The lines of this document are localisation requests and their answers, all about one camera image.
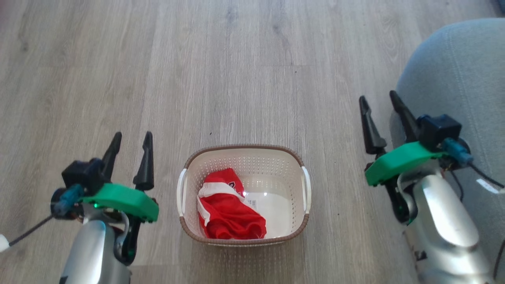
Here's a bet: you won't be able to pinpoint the grey fabric sofa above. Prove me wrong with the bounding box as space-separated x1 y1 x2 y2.
389 18 505 273

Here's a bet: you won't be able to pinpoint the blue camera cable connector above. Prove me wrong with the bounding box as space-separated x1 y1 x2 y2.
50 184 84 218
442 138 474 166

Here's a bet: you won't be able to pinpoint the red shorts with white stripe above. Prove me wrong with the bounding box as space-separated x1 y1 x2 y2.
196 168 267 240

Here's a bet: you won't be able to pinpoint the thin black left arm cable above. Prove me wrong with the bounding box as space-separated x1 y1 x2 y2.
0 215 54 253

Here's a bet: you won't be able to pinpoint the blue left camera cable connector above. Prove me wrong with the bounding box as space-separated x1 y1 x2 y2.
50 184 84 218

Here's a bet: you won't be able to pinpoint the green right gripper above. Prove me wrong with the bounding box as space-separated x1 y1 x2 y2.
359 90 444 187

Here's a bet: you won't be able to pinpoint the blue right camera cable connector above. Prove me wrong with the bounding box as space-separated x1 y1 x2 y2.
442 138 474 166

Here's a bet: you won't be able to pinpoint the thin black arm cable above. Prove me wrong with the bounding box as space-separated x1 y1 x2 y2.
0 215 54 253
469 162 505 196

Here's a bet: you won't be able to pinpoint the beige plastic laundry basket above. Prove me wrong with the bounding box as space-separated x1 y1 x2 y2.
176 144 312 247

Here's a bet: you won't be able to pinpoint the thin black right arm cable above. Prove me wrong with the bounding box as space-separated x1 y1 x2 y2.
469 162 505 196

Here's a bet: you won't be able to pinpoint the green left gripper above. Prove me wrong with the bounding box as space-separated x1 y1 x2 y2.
81 131 159 224

